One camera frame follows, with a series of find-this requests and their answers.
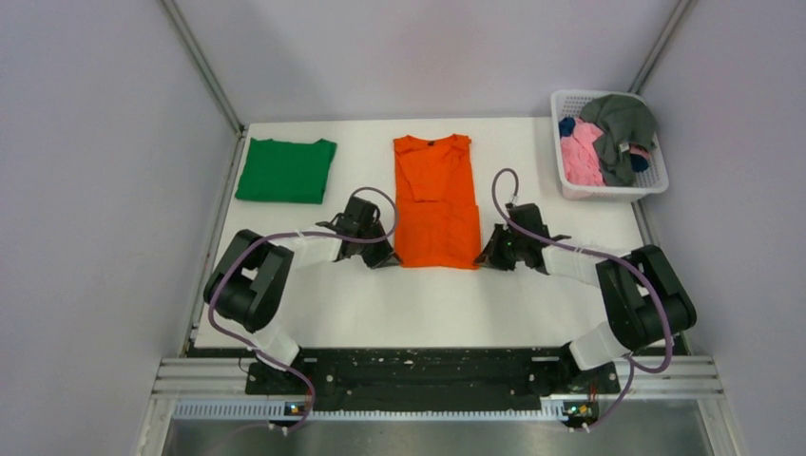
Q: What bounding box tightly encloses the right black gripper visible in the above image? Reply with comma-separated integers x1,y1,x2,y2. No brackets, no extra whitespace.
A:
474,223,527,272

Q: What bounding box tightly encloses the orange t-shirt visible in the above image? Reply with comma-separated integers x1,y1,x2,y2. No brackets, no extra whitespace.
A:
393,134,482,270

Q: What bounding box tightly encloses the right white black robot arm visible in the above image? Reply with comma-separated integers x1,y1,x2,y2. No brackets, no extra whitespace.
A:
474,203,697,391

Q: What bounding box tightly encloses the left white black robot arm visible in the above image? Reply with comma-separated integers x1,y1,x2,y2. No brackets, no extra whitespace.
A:
203,195,403,397

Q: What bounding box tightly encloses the folded green t-shirt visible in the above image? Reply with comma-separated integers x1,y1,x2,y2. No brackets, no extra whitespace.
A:
235,139,337,204

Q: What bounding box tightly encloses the pink t-shirt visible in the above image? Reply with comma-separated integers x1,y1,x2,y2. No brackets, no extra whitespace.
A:
558,117,657,187

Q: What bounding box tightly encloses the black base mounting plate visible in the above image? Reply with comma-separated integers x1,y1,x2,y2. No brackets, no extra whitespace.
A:
245,348,621,412

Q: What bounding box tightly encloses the white plastic laundry basket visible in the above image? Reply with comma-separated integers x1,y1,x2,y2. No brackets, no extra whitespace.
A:
550,89,669,203

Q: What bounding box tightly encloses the grey t-shirt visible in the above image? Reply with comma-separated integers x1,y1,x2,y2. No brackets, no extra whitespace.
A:
580,94,658,187

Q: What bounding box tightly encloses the white slotted cable duct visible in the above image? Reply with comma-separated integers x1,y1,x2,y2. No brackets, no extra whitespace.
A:
173,400,592,422

